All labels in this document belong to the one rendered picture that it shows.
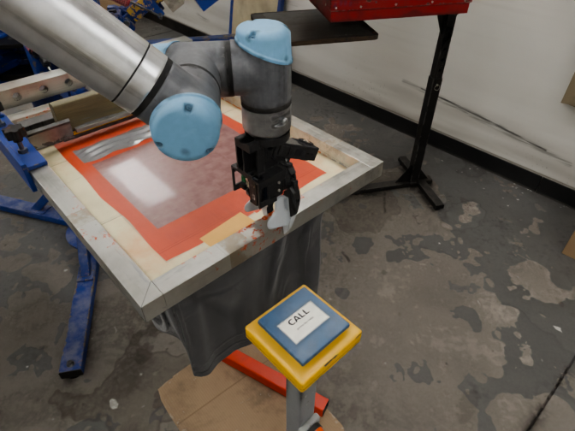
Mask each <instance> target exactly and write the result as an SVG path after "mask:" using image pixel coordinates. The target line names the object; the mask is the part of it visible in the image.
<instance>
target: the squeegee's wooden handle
mask: <svg viewBox="0 0 575 431"><path fill-rule="evenodd" d="M49 107H50V111H51V113H52V115H53V118H54V120H55V122H58V121H62V120H65V119H68V118H69V120H70V126H71V127H72V130H73V132H74V131H75V130H74V128H75V127H77V126H80V125H83V124H86V123H88V122H91V121H95V120H98V119H101V118H104V117H106V116H109V115H113V114H116V113H119V112H122V111H124V109H123V108H121V107H119V106H118V105H116V104H115V103H113V102H111V101H110V100H109V99H107V98H106V97H104V96H102V95H101V94H99V93H98V92H95V91H94V90H91V91H88V92H83V93H81V94H77V95H74V96H72V97H66V98H63V99H60V100H57V101H54V102H51V103H49Z"/></svg>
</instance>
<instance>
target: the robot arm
mask: <svg viewBox="0 0 575 431"><path fill-rule="evenodd" d="M0 30H1V31H2V32H5V33H6V34H8V35H9V36H10V37H11V38H13V39H15V40H17V41H18V42H20V43H21V44H23V45H25V46H26V47H27V48H29V49H30V50H32V51H34V52H35V53H37V54H38V55H40V56H42V57H43V58H44V59H46V60H47V61H49V62H51V63H53V64H54V65H56V66H57V67H59V68H60V69H62V70H63V71H65V72H66V73H68V74H70V75H71V76H73V77H75V78H76V79H77V80H79V81H80V82H82V83H83V84H85V85H87V86H89V87H90V88H92V89H93V90H94V91H95V92H98V93H99V94H101V95H102V96H104V97H106V98H107V99H109V100H110V101H111V102H113V103H115V104H116V105H118V106H119V107H121V108H123V109H124V110H126V111H127V112H128V113H130V114H132V115H134V116H136V117H137V118H138V119H140V120H141V121H143V122H144V123H145V124H147V125H149V127H150V131H151V138H152V140H153V141H154V143H155V145H156V146H157V148H158V149H159V150H160V151H161V152H162V153H163V154H164V155H166V156H168V157H171V158H173V159H175V160H179V161H194V160H198V159H200V158H203V157H204V156H207V155H208V154H209V153H211V152H212V151H213V150H214V148H215V147H216V144H217V142H218V140H219V137H220V129H221V127H222V111H221V97H234V96H240V101H241V116H242V126H243V128H244V130H245V132H244V133H242V134H241V135H238V136H236V137H234V142H235V152H236V163H234V164H232V165H231V170H232V179H233V188H234V191H236V190H238V189H240V188H242V189H243V190H245V191H246V195H248V196H249V197H250V200H249V201H248V202H247V203H246V205H245V211H246V212H249V211H253V210H260V209H262V211H263V214H264V216H266V215H267V214H269V213H270V212H272V211H273V210H274V209H273V204H274V203H275V212H274V214H273V215H272V216H271V218H270V219H269V220H268V222H267V227H268V229H275V228H278V227H282V230H283V233H284V234H286V233H287V232H288V231H289V230H290V228H291V226H292V225H293V222H294V220H295V216H296V214H297V213H298V210H299V203H300V192H299V186H298V180H296V171H295V169H294V167H293V164H292V163H291V162H290V161H289V160H290V158H293V159H299V160H303V161H307V160H309V161H315V158H316V156H317V152H318V150H319V148H318V147H316V146H315V145H314V144H313V143H312V142H311V141H309V140H307V139H300V138H298V139H294V138H290V127H291V98H292V63H293V57H292V46H291V32H290V30H289V29H288V27H287V26H286V25H285V24H283V23H282V22H279V21H275V20H269V19H255V20H253V21H244V22H242V23H240V24H239V25H238V26H237V28H236V35H235V36H234V39H230V40H217V41H193V42H180V41H171V42H169V43H164V44H150V43H149V42H148V41H146V40H145V39H144V38H142V37H141V36H139V35H138V34H137V33H136V32H135V31H133V30H132V29H131V28H129V27H128V26H126V25H125V24H124V23H122V22H121V21H119V20H118V19H117V18H115V17H114V16H113V15H112V14H111V13H110V12H108V11H107V10H106V9H104V8H103V7H101V6H100V5H99V4H97V3H96V2H94V1H93V0H0ZM236 171H238V172H239V173H240V174H241V181H240V182H238V183H236V184H235V176H234V172H236ZM286 189H287V190H286ZM284 190H285V191H284ZM283 191H284V192H283ZM282 194H283V195H282Z"/></svg>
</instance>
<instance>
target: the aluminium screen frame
mask: <svg viewBox="0 0 575 431"><path fill-rule="evenodd" d="M221 99H222V100H224V101H226V102H228V103H230V104H232V105H233V106H235V107H237V108H238V109H241V101H240V96H234V97H221ZM48 112H51V111H50V107H49V104H48V103H47V104H44V105H40V106H38V107H35V108H31V109H27V110H23V111H21V112H18V113H14V114H12V115H6V116H7V117H8V118H9V119H10V120H11V121H12V123H13V124H14V125H15V124H17V123H16V122H18V121H23V120H26V119H29V118H32V117H34V116H37V115H42V114H45V113H48ZM290 137H291V138H294V139H298V138H300V139H307V140H309V141H311V142H312V143H313V144H314V145H315V146H316V147H318V148H319V150H318V152H319V153H321V154H322V155H324V156H326V157H328V158H329V159H331V160H333V161H335V162H337V163H339V164H340V165H342V166H344V167H346V169H345V170H343V171H341V172H340V173H339V174H336V175H335V176H333V177H331V178H329V179H328V180H326V181H324V182H323V183H321V184H319V185H317V186H315V187H313V188H312V189H311V190H309V191H307V192H305V193H303V194H301V195H300V203H299V210H298V213H297V214H296V216H295V220H294V222H293V225H292V226H291V228H290V230H289V231H288V232H287V233H286V234H284V233H283V230H282V227H278V228H275V229H268V227H267V222H268V220H269V219H270V218H271V216H272V215H273V214H274V212H275V211H274V210H273V211H272V212H270V213H269V214H267V215H265V216H263V217H261V218H260V219H258V220H256V221H255V222H253V223H251V224H249V225H248V226H246V227H244V228H242V229H241V230H239V231H238V232H236V233H233V234H232V235H230V236H228V237H227V238H226V239H223V240H221V241H220V242H218V243H216V244H215V245H213V246H211V247H210V248H208V249H206V250H204V251H202V252H200V253H199V254H198V255H196V256H194V257H192V258H190V259H188V260H186V261H185V262H184V263H182V264H180V265H178V266H176V267H175V268H173V269H171V270H170V271H168V272H166V273H164V274H163V275H160V276H158V277H157V278H156V279H154V280H150V279H149V278H148V277H147V276H146V275H145V274H144V272H143V271H142V270H141V269H140V268H139V267H138V266H137V264H136V263H135V262H134V261H133V260H132V259H131V258H130V256H129V255H128V254H127V253H126V252H125V251H124V250H123V249H122V248H121V247H120V246H119V245H118V244H117V243H116V241H115V240H114V239H113V238H112V237H111V236H110V234H109V233H108V232H107V231H106V230H105V229H104V228H103V226H102V225H101V224H100V223H99V222H98V221H97V220H96V218H95V217H94V216H93V215H92V214H91V213H90V212H89V210H88V209H87V208H86V207H85V206H84V205H83V204H82V202H81V201H80V200H79V199H78V198H77V197H76V196H75V195H74V194H73V193H72V192H71V191H70V190H69V189H68V187H67V186H66V185H65V184H64V183H63V182H62V181H61V179H60V178H59V177H58V176H57V175H56V174H55V173H54V171H53V170H52V169H51V168H50V167H49V166H48V165H44V166H43V167H40V168H36V169H34V170H31V171H29V173H30V175H31V176H32V178H33V182H34V184H35V185H36V186H37V187H38V189H39V190H40V191H41V192H42V193H43V194H44V196H45V197H46V198H47V199H48V201H49V202H50V203H51V205H52V206H53V207H54V208H55V210H56V211H57V212H58V214H59V215H60V216H61V217H62V219H63V220H64V221H65V222H66V223H67V224H68V226H69V227H70V228H71V229H72V231H73V232H74V233H75V235H76V236H77V237H78V238H79V240H80V241H81V242H82V244H83V245H84V246H85V247H86V248H87V250H89V252H90V253H91V254H92V255H93V257H94V258H95V259H96V260H97V262H98V263H99V264H100V266H101V267H102V268H103V269H104V271H105V272H106V273H107V275H108V276H109V277H110V278H111V279H112V280H113V281H114V283H115V284H116V285H117V287H118V288H119V289H120V290H121V292H122V293H123V294H124V296H125V297H126V298H127V300H128V301H129V302H130V303H131V305H132V306H133V307H134V308H135V309H136V310H137V311H138V313H139V314H140V315H141V317H142V318H143V319H144V320H145V322H148V321H150V320H151V319H153V318H154V317H156V316H158V315H160V314H161V313H163V312H164V311H166V310H167V309H169V308H170V307H172V306H174V305H175V304H177V303H179V302H180V301H181V300H183V299H184V298H186V297H188V296H190V295H191V294H193V293H194V292H196V291H197V290H199V289H200V288H202V287H204V286H206V285H207V284H209V283H211V282H212V281H213V280H215V279H217V278H218V277H220V276H221V275H224V274H225V273H227V272H228V271H229V270H231V269H233V268H234V267H236V266H238V265H239V264H241V263H243V262H244V261H245V260H247V259H248V258H250V257H252V256H254V255H255V254H257V253H258V252H260V251H261V250H263V249H264V248H266V247H268V246H269V245H271V244H273V243H275V242H276V241H277V240H278V239H281V238H282V237H284V236H285V235H287V234H289V233H291V232H292V231H293V230H295V229H296V228H298V227H300V226H302V225H303V224H305V223H306V222H308V221H309V220H311V219H312V218H314V217H316V216H318V215H319V214H321V213H323V212H324V211H325V210H327V209H328V208H330V207H332V206H333V205H335V204H337V203H339V202H340V201H341V200H342V199H344V198H346V197H348V196H349V195H351V194H353V193H354V192H356V191H357V190H359V189H360V188H362V187H363V186H366V185H367V184H369V183H370V182H372V181H373V180H375V179H376V178H378V177H380V176H381V175H382V166H383V161H381V160H379V159H377V158H375V157H373V156H372V155H370V154H368V153H366V152H364V151H362V150H360V149H358V148H356V147H354V146H352V145H350V144H348V143H346V142H344V141H342V140H340V139H338V138H336V137H334V136H332V135H330V134H328V133H326V132H324V131H323V130H321V129H319V128H317V127H314V126H313V125H311V124H309V123H307V122H305V121H302V120H301V119H299V118H297V117H295V116H293V115H291V127H290Z"/></svg>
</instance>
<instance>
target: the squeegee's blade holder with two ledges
mask: <svg viewBox="0 0 575 431"><path fill-rule="evenodd" d="M129 115H131V114H130V113H128V112H127V111H126V110H124V111H122V112H119V113H116V114H113V115H109V116H106V117H104V118H101V119H98V120H95V121H91V122H88V123H86V124H83V125H80V126H77V127H75V128H74V130H75V131H76V132H77V133H80V132H83V131H85V130H87V129H90V128H93V127H97V126H100V125H103V124H105V123H108V122H111V121H115V120H118V119H121V118H123V117H126V116H129Z"/></svg>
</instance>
